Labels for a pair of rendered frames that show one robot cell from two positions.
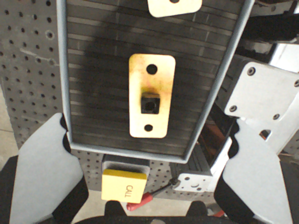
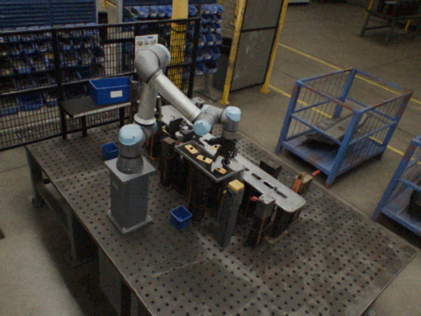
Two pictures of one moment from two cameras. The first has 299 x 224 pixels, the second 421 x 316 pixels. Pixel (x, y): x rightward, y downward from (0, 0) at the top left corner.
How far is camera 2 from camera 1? 1.92 m
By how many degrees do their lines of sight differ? 74
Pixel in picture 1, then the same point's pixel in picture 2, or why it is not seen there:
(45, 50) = (166, 266)
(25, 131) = not seen: outside the picture
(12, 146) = not seen: outside the picture
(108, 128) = (218, 175)
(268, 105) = (239, 166)
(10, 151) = not seen: outside the picture
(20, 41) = (150, 271)
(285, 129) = (267, 178)
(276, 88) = (235, 164)
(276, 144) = (274, 182)
